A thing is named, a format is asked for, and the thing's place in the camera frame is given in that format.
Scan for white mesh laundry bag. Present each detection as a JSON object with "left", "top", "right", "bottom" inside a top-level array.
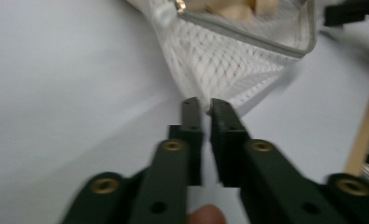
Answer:
[{"left": 125, "top": 0, "right": 321, "bottom": 118}]

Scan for wooden strip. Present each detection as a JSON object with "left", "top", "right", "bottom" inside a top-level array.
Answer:
[{"left": 343, "top": 69, "right": 369, "bottom": 177}]

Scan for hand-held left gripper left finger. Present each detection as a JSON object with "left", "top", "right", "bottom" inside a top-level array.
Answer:
[{"left": 167, "top": 96, "right": 204, "bottom": 187}]

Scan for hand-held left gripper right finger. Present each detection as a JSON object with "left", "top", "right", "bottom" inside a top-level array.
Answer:
[{"left": 209, "top": 98, "right": 251, "bottom": 189}]

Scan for cream cloth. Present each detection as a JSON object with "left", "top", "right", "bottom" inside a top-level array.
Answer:
[{"left": 185, "top": 0, "right": 279, "bottom": 22}]

